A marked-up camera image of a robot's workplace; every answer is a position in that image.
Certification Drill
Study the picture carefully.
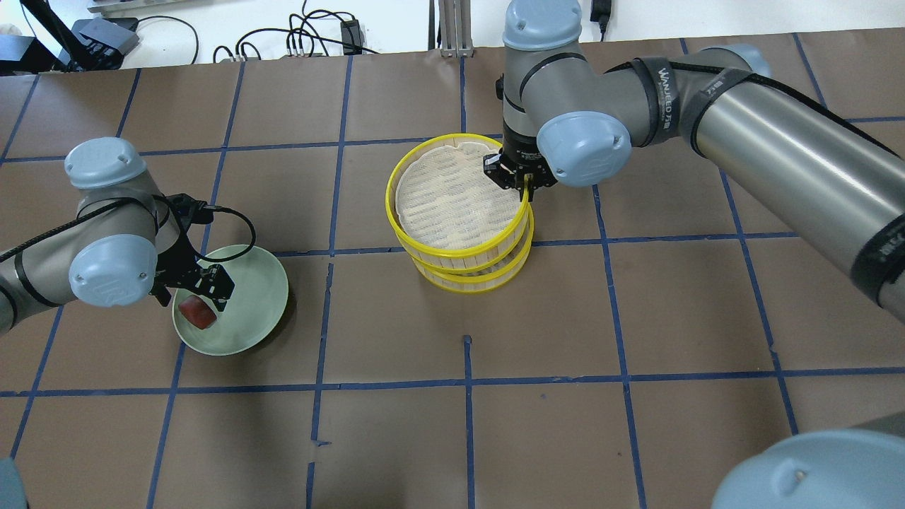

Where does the brown bun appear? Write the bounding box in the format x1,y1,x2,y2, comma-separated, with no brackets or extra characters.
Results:
177,294,217,331

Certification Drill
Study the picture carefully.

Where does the yellow bottom steamer layer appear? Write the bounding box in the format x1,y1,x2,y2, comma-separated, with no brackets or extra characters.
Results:
412,216,535,294

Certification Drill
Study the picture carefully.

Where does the light green plate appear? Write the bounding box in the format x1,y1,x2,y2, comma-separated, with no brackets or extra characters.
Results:
170,246,290,356

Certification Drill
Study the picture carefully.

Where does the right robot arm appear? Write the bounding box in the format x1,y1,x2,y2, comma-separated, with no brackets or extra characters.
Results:
484,1,903,508

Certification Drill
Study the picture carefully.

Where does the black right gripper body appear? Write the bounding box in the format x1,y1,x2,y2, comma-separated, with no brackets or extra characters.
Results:
484,130,557,190

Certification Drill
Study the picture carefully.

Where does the black power adapter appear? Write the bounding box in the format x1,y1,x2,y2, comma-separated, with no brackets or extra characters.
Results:
340,19,364,54

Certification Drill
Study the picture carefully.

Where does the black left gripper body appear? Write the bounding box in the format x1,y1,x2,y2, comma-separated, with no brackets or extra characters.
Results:
150,194,235,300

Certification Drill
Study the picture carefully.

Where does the aluminium frame post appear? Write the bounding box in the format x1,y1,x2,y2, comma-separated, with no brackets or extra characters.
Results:
428,1,474,59

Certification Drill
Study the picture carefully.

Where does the yellow top steamer layer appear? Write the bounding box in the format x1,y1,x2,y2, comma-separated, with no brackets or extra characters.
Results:
383,133,533,259

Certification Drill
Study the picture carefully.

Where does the yellow steamer layer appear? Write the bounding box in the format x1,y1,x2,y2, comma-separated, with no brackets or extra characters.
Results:
412,216,535,294
383,133,533,259

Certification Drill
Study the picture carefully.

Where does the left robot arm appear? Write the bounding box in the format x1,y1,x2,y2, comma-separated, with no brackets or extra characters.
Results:
1,136,235,332

